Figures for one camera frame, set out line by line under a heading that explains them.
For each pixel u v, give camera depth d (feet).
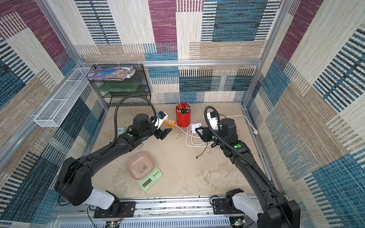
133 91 3.08
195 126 2.50
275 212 1.24
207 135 2.16
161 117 2.34
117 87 3.12
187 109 3.13
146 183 2.62
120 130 3.37
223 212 2.39
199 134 2.35
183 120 3.34
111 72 2.73
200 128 2.44
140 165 2.79
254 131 3.45
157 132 2.44
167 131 2.45
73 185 1.40
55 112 2.35
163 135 2.49
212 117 2.13
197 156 2.73
